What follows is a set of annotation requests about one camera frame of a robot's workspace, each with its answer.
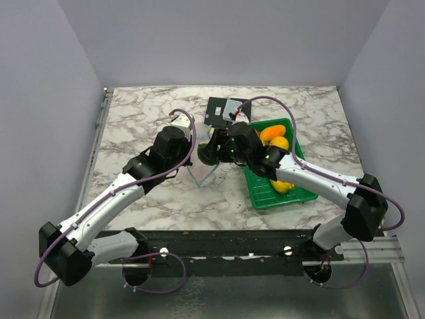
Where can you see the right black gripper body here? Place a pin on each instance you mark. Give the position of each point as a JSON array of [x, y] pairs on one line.
[[236, 156]]

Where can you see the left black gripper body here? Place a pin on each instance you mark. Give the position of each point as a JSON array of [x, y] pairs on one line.
[[184, 149]]

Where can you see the green lime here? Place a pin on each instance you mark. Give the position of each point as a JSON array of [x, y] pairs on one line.
[[207, 154]]

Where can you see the clear zip top bag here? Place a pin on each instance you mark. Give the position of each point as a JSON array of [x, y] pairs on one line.
[[207, 133]]

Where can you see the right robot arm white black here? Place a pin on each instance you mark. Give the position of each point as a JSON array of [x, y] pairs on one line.
[[361, 199]]

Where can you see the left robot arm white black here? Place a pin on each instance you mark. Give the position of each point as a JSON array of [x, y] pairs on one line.
[[70, 249]]

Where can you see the orange yellow mango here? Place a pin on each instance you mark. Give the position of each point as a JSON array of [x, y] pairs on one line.
[[271, 132]]

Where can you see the black flat box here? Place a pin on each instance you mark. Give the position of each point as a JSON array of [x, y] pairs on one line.
[[215, 107]]

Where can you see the yellow peach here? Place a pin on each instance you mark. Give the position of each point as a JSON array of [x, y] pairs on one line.
[[280, 142]]

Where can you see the grey translucent small case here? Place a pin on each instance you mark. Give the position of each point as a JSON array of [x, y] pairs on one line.
[[230, 109]]

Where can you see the yellow banana bunch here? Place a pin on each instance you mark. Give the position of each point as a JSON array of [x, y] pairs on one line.
[[281, 186]]

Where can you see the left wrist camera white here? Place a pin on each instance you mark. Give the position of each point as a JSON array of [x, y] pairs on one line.
[[182, 122]]

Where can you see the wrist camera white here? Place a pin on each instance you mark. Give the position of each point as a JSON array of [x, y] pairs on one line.
[[182, 122], [238, 117]]

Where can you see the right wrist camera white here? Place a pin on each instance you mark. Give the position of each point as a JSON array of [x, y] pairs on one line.
[[238, 117]]

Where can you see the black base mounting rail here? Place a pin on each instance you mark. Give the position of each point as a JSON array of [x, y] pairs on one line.
[[228, 253]]

